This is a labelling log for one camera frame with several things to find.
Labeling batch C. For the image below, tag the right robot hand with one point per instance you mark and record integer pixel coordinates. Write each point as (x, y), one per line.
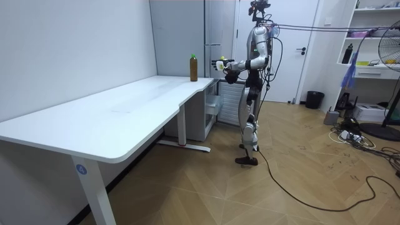
(231, 77)

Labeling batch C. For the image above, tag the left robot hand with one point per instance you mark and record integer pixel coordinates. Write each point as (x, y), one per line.
(220, 65)

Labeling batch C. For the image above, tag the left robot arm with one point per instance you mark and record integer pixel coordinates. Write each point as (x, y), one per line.
(257, 62)

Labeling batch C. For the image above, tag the brown bottle with green cap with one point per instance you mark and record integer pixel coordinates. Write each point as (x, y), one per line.
(193, 68)

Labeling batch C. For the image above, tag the robot body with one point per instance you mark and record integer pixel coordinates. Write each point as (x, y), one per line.
(258, 37)

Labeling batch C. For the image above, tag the robot legs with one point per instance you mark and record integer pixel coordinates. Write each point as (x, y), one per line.
(248, 131)

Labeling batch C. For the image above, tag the white room door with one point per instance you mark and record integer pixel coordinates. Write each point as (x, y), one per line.
(290, 62)

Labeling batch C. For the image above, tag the black waste bin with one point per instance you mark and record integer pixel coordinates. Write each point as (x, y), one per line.
(314, 100)

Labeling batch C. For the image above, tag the small grey box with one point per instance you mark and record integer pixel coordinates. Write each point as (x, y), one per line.
(330, 117)

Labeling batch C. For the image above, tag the black flask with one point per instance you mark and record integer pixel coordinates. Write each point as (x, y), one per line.
(347, 54)

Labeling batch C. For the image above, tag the white desk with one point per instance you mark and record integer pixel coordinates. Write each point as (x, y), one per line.
(112, 115)

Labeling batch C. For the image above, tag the white power strip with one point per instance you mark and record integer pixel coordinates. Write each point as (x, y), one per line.
(350, 135)

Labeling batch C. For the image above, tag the purple tray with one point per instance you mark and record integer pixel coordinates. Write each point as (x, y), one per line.
(358, 34)

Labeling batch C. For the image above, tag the white shelf unit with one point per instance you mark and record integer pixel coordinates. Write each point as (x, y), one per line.
(372, 70)

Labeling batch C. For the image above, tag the white cardboard box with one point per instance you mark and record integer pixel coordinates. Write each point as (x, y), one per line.
(370, 113)

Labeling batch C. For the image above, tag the black standing fan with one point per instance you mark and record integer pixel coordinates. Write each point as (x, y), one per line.
(390, 93)

